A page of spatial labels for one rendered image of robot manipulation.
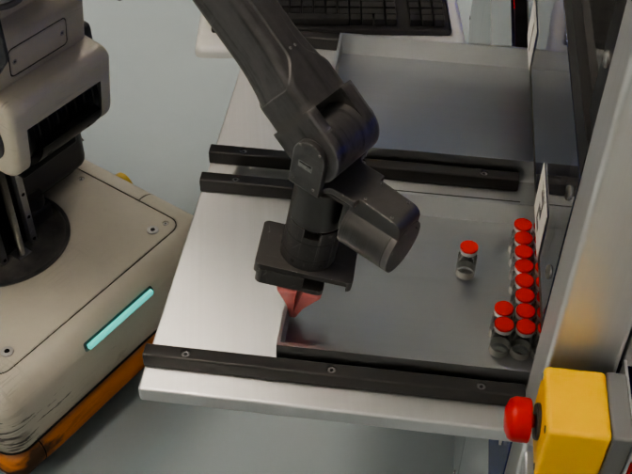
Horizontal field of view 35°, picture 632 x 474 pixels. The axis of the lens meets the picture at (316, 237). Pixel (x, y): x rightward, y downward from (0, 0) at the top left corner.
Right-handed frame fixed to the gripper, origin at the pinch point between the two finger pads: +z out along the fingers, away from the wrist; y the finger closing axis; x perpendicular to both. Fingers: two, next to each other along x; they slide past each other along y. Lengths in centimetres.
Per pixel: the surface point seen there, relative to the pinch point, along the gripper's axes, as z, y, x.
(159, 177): 98, -39, 120
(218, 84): 96, -32, 164
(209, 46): 13, -22, 63
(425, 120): -0.2, 12.7, 38.4
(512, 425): -13.8, 20.1, -20.0
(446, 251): -0.8, 16.5, 13.2
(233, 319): 3.2, -6.3, -0.7
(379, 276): 0.5, 9.0, 8.0
